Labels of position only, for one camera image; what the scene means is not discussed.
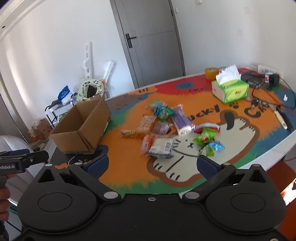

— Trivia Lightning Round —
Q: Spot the white utility knife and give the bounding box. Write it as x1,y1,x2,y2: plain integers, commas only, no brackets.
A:
274,111,288,130

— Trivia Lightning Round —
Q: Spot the small background cardboard box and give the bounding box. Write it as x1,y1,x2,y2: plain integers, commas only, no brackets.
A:
28,118,53,142

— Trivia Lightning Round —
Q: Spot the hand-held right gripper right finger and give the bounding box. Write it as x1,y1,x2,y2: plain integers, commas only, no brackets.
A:
183,155,273,204

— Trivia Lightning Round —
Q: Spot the black electronic device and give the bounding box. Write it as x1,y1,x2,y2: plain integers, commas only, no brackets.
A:
240,71,266,85

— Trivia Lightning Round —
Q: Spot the brown cardboard box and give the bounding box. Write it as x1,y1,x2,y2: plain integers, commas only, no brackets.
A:
50,96,112,155

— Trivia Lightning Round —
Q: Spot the black metal rack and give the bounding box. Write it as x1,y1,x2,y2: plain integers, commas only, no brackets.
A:
45,100,74,128

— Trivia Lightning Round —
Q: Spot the bunch of keys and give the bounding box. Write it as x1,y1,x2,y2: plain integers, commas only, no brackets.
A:
246,97,270,110

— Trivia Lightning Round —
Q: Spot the blue plastic packet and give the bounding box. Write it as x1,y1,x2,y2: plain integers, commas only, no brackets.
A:
57,86,71,101

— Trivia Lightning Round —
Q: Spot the yellow and teal snack packet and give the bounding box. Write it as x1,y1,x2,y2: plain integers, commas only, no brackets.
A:
146,100,167,111

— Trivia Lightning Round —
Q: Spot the green tissue box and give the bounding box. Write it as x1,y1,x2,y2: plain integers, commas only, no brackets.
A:
211,64,250,104

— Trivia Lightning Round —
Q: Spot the colourful cat printed table mat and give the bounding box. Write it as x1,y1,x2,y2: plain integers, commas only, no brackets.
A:
48,67,296,193

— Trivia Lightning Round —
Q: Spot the tall white foam board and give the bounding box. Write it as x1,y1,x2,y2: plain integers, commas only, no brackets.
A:
80,41,93,80

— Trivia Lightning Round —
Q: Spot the black cable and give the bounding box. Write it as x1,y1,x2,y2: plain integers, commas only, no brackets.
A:
251,76,296,110

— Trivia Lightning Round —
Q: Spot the white snack packet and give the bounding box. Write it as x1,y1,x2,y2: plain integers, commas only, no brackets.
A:
146,137,175,159

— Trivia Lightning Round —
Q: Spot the white power strip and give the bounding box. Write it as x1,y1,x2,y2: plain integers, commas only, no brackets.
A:
257,64,284,77

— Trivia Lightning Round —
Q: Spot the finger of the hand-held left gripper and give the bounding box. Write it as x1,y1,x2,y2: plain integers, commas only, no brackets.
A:
23,151,49,168
0,148,31,158

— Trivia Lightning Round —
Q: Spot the short white foam board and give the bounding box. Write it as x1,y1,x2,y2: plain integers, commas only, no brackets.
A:
102,61,115,81

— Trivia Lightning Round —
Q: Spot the black door handle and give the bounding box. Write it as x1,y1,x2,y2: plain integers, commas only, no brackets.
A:
125,33,137,49

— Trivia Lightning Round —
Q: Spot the yellow tape roll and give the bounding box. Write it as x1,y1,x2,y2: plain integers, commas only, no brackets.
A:
205,67,220,80

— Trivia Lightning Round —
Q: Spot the red snack packet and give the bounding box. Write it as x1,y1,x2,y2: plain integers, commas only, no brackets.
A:
195,123,221,134

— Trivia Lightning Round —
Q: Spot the orange cracker packet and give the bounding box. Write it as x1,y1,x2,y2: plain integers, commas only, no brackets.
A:
135,115,156,138

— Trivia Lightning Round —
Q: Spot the small purple snack packet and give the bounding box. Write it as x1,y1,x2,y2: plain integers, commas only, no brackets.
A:
151,122,173,135

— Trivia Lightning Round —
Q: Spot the white chair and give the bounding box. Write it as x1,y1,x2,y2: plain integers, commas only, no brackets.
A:
0,136,35,173

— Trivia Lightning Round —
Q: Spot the long purple snack packet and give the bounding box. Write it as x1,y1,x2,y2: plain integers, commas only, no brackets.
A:
171,104,196,136

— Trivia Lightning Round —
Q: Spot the person's left hand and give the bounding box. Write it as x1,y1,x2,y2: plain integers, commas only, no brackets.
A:
0,185,11,223

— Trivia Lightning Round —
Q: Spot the panda print toilet seat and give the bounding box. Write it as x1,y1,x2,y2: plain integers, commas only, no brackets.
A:
77,78,105,102

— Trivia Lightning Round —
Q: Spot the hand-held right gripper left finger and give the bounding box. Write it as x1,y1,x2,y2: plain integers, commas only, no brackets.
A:
32,154,122,204

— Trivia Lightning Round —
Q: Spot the grey door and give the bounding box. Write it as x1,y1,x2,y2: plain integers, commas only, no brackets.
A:
109,0,186,89

